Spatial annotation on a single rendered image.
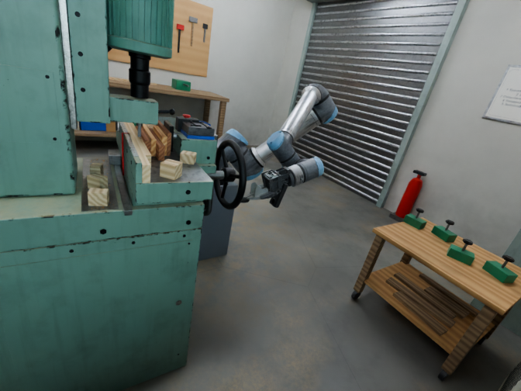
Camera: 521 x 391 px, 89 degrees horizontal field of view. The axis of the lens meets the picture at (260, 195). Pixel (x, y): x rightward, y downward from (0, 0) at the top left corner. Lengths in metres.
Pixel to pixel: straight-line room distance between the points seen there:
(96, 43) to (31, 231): 0.49
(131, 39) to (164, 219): 0.49
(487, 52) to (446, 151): 0.93
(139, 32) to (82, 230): 0.53
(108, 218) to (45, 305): 0.30
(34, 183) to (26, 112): 0.18
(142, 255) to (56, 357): 0.42
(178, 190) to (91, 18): 0.46
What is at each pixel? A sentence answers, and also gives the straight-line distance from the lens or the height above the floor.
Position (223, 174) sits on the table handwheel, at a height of 0.82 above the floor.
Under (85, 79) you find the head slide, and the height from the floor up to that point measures 1.11.
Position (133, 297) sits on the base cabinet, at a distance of 1.02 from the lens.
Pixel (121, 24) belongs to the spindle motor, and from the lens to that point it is 0.88.
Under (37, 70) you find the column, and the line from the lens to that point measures 0.84.
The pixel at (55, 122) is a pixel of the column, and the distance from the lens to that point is 0.85.
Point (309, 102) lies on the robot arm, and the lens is 1.54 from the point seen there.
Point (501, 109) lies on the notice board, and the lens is 3.33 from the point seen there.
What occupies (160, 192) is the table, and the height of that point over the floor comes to 0.87.
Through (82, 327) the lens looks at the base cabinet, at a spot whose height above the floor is 0.40.
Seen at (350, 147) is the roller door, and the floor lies 0.56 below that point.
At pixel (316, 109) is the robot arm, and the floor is 1.09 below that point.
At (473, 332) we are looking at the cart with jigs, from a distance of 1.66.
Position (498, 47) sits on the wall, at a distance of 3.47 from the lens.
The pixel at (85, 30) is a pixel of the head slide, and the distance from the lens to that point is 0.87.
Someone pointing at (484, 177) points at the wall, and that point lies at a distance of 3.34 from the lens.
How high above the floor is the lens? 1.20
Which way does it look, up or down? 23 degrees down
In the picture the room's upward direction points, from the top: 12 degrees clockwise
